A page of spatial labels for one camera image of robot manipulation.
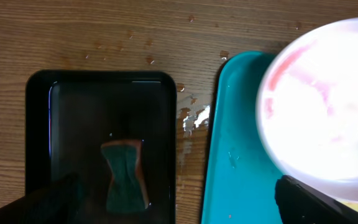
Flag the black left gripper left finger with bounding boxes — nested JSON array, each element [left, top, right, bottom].
[[0, 174, 83, 224]]

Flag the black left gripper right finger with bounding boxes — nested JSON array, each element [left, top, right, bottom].
[[275, 175, 358, 224]]

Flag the white round plate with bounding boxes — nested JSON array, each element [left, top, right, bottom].
[[255, 18, 358, 202]]

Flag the teal plastic tray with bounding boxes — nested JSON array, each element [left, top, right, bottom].
[[200, 52, 283, 224]]

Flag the black water tray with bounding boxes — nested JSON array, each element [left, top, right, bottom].
[[25, 70, 177, 223]]

